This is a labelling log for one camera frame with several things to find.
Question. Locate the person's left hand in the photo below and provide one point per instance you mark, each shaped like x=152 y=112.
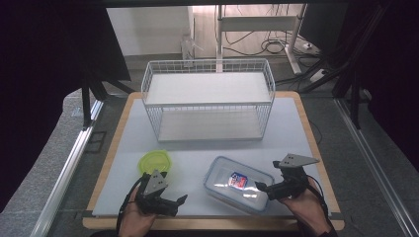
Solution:
x=135 y=219

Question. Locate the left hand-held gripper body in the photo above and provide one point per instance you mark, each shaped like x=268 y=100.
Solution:
x=154 y=184

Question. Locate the black metal stand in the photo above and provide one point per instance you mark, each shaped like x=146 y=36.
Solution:
x=87 y=98
x=354 y=95

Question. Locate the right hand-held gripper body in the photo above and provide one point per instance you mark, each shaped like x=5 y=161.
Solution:
x=293 y=184

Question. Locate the green round lidded container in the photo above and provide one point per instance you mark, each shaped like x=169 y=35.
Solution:
x=154 y=161

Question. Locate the white desk frame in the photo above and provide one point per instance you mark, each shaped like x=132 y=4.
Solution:
x=257 y=23

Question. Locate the black curtain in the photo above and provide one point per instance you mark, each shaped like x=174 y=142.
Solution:
x=395 y=65
x=42 y=65

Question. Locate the light grey table mat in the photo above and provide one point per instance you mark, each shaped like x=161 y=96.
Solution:
x=197 y=151

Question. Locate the clear rectangular lidded container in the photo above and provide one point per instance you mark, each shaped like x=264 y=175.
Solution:
x=237 y=184

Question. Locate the aluminium rail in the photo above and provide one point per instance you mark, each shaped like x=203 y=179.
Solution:
x=66 y=168
x=375 y=161

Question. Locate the white power strip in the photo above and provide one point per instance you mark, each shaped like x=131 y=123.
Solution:
x=318 y=75

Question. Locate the person's right hand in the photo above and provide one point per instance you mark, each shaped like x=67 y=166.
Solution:
x=304 y=207

